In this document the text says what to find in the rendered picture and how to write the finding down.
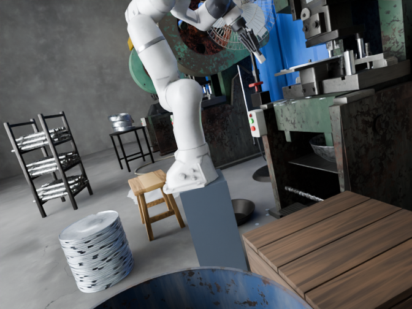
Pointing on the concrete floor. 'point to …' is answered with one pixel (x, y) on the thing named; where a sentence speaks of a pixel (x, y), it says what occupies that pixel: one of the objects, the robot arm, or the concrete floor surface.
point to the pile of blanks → (100, 259)
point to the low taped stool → (146, 182)
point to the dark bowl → (242, 209)
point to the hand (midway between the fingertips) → (259, 56)
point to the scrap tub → (205, 291)
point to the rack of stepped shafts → (50, 162)
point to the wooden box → (339, 253)
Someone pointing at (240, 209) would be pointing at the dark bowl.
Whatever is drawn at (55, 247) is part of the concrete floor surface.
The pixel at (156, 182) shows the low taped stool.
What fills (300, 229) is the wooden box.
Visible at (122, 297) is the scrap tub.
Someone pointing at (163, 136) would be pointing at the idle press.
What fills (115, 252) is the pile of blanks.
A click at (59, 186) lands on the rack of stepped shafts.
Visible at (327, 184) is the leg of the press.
